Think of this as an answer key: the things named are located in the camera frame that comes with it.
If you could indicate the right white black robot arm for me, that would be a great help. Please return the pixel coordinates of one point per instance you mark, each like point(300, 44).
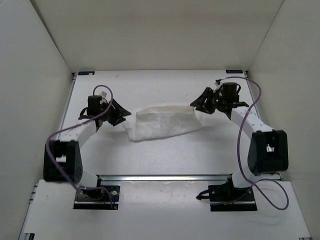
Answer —
point(268, 149)

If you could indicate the right blue corner label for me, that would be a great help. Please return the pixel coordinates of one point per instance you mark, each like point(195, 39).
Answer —
point(234, 71)

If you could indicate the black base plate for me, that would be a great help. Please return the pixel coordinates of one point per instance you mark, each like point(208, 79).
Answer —
point(227, 198)
point(97, 199)

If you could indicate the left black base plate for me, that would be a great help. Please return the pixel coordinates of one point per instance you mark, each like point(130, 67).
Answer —
point(97, 199)

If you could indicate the white fabric skirt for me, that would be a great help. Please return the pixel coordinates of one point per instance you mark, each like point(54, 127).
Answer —
point(162, 121)

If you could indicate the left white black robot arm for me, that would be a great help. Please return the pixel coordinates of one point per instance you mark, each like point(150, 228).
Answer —
point(62, 156)

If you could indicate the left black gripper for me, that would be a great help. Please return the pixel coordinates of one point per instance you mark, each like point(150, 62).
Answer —
point(119, 112)

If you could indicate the aluminium table edge rail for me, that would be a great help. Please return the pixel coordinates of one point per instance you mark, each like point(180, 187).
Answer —
point(164, 178)

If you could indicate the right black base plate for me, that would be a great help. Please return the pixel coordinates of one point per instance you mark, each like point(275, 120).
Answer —
point(227, 198)

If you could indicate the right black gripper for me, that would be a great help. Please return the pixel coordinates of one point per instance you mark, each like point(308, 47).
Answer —
point(203, 104)

